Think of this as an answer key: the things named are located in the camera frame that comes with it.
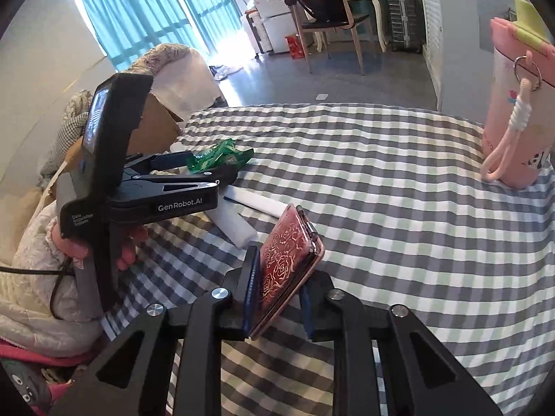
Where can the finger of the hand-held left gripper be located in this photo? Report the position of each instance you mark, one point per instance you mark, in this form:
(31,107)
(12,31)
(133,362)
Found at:
(203,178)
(177,160)

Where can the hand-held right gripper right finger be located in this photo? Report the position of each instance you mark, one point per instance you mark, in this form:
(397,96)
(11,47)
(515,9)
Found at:
(306,310)

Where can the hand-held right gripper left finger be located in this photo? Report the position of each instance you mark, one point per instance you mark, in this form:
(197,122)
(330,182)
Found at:
(251,294)

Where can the green candy wrapper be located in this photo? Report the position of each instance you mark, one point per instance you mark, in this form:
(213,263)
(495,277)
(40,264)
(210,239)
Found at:
(221,156)

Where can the cardboard box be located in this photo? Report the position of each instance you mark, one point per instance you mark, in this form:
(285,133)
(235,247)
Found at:
(156,125)

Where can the red rose-patterned phone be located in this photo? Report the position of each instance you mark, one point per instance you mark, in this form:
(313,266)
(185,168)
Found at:
(286,268)

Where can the person's left forearm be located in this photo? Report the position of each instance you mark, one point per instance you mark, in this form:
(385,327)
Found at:
(30,286)

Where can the person's left hand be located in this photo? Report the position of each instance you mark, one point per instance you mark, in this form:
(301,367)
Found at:
(132,240)

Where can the grey checked cushion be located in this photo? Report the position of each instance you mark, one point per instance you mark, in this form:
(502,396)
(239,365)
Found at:
(71,125)

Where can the white foam tubes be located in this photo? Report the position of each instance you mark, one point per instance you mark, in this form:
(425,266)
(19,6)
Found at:
(260,201)

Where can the covered armchair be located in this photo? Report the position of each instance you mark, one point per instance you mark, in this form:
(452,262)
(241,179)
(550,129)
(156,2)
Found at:
(182,73)

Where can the teal curtain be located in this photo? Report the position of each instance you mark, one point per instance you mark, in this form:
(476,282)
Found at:
(212,4)
(130,21)

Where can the small red box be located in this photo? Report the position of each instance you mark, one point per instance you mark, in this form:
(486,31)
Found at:
(295,47)

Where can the wooden chair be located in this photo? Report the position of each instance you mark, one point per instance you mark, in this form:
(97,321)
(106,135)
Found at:
(342,30)

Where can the black bag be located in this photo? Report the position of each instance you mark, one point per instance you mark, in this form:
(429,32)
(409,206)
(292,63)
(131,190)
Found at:
(321,6)

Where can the person's patterned clothing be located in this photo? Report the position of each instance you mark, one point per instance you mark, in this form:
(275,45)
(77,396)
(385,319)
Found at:
(26,381)

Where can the white shutter door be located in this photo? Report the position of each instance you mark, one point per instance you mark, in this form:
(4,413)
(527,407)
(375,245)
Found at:
(431,30)

